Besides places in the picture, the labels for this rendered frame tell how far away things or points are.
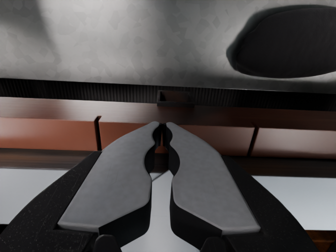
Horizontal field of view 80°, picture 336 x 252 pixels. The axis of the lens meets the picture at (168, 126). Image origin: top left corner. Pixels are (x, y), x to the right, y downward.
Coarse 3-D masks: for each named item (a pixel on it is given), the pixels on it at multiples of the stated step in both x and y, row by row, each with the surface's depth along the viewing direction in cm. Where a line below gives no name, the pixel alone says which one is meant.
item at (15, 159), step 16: (0, 160) 22; (16, 160) 22; (32, 160) 22; (48, 160) 23; (64, 160) 23; (80, 160) 23; (160, 160) 24; (240, 160) 25; (256, 160) 25; (272, 160) 25; (288, 160) 25; (304, 160) 25; (320, 160) 25; (320, 176) 23
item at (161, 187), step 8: (152, 184) 22; (160, 184) 22; (168, 184) 23; (152, 192) 23; (160, 192) 23; (168, 192) 23; (152, 200) 24; (160, 200) 24; (168, 200) 24; (152, 208) 24; (160, 208) 24; (168, 208) 24
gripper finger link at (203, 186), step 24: (168, 144) 12; (192, 144) 10; (168, 168) 11; (192, 168) 9; (216, 168) 9; (192, 192) 7; (216, 192) 8; (240, 192) 8; (192, 216) 7; (216, 216) 7; (240, 216) 7; (192, 240) 7
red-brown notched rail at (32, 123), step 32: (0, 128) 22; (32, 128) 22; (64, 128) 22; (96, 128) 23; (128, 128) 23; (192, 128) 23; (224, 128) 23; (256, 128) 24; (288, 128) 23; (320, 128) 24
